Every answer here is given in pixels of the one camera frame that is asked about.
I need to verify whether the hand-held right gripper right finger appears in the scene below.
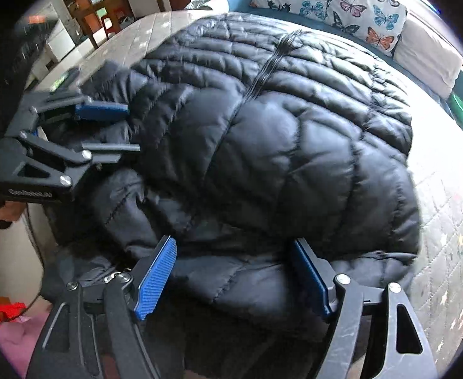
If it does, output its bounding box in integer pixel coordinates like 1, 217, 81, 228
289, 239, 439, 379

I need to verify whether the black puffer jacket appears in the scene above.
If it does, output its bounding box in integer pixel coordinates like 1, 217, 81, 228
42, 11, 422, 379

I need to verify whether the white pillow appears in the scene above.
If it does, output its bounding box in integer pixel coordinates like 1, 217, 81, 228
393, 12, 463, 99

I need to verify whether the green plastic basin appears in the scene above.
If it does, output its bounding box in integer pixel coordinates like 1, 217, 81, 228
448, 93, 463, 125

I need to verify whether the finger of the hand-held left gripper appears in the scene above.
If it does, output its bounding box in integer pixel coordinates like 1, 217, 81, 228
0, 131, 141, 191
20, 91, 130, 123

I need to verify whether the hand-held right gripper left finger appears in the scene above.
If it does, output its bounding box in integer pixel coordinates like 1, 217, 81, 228
26, 235, 185, 379

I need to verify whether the black flat device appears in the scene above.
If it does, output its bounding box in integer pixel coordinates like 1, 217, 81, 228
48, 67, 82, 95

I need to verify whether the white refrigerator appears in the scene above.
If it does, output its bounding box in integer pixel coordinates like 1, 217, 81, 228
16, 2, 78, 62

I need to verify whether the grey patterned seat cushion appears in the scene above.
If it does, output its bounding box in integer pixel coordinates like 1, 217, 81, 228
184, 0, 230, 13

